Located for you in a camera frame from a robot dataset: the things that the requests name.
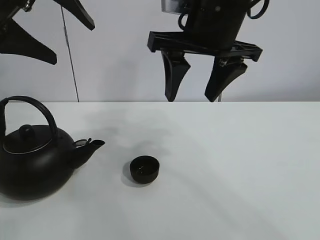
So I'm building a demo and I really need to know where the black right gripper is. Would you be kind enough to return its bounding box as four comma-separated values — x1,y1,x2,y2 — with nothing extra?
147,0,263,102

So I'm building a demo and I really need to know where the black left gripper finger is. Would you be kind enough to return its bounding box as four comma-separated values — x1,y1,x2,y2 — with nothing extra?
0,19,57,65
54,0,96,31

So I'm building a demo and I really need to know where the small black teacup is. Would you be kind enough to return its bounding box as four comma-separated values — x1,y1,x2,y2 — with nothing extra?
129,155,160,185

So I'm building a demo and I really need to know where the black cast iron teapot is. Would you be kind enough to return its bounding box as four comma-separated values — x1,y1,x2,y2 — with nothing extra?
0,95,105,201

